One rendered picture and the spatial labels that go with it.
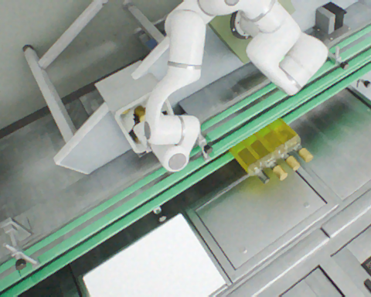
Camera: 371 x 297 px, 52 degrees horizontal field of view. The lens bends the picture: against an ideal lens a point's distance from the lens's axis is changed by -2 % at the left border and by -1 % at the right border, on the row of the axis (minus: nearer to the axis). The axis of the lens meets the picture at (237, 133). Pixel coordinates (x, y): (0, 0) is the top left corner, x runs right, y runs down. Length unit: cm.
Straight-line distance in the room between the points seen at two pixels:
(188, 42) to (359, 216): 87
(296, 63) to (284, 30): 10
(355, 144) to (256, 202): 49
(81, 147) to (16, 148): 70
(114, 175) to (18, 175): 62
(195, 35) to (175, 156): 31
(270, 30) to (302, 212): 69
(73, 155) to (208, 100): 49
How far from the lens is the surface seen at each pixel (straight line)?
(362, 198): 147
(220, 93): 139
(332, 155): 159
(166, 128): 94
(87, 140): 135
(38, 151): 194
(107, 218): 135
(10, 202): 185
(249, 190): 146
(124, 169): 140
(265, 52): 101
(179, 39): 93
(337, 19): 159
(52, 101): 161
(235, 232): 139
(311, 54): 107
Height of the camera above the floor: 170
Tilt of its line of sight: 33 degrees down
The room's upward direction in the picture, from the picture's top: 138 degrees clockwise
